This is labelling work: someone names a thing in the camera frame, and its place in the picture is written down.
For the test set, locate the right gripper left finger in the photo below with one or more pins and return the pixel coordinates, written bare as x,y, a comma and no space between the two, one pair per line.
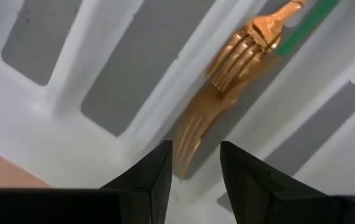
140,193

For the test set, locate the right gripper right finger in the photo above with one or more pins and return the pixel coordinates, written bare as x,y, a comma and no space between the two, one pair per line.
258,193

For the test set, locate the white plastic cutlery tray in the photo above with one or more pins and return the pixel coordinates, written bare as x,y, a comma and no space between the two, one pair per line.
71,130

